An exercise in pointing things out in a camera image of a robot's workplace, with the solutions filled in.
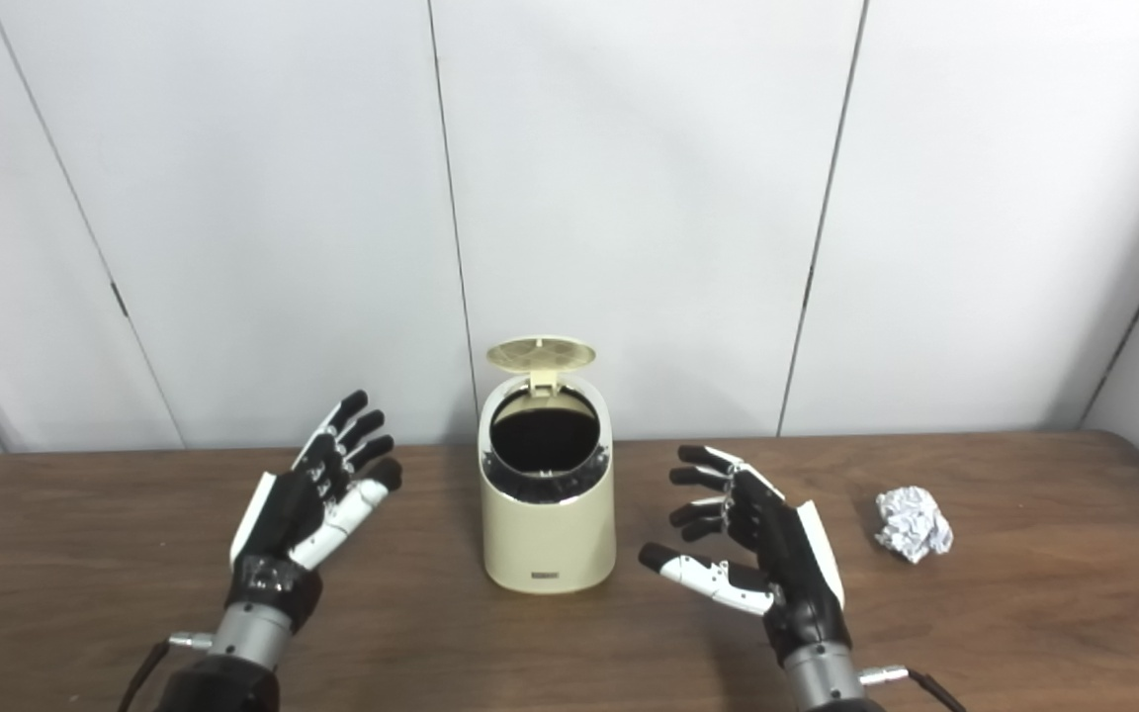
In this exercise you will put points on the cream-colored desktop trash bin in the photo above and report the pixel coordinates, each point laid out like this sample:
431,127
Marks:
545,544

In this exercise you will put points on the black plastic bin liner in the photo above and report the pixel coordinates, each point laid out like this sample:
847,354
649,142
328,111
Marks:
542,435

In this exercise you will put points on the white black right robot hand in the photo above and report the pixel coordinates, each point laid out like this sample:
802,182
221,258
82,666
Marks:
792,564

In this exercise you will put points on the cream round bin lid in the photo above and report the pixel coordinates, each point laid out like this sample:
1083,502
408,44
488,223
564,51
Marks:
542,354

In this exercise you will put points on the white paper ball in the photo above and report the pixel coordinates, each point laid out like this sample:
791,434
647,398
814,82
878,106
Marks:
913,524

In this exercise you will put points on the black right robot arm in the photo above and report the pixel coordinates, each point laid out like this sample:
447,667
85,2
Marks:
817,680

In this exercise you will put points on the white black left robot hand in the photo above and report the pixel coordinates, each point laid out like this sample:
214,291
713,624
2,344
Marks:
283,514

